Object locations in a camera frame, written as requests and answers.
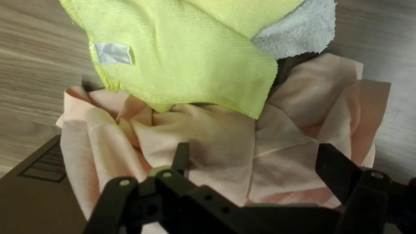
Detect brown cardboard box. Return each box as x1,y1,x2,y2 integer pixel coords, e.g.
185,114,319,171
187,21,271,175
0,134,88,234

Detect white towel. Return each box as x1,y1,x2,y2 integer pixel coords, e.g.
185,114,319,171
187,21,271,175
250,0,338,61

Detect yellow towel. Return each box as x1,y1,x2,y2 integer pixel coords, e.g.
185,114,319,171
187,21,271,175
57,0,306,121

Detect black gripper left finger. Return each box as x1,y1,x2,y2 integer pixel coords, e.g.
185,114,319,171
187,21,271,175
79,141,244,234

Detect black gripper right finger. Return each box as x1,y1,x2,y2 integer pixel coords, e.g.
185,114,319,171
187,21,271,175
314,143,416,234

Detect peach shirt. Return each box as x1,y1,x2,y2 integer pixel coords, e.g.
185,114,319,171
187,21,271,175
55,52,391,218

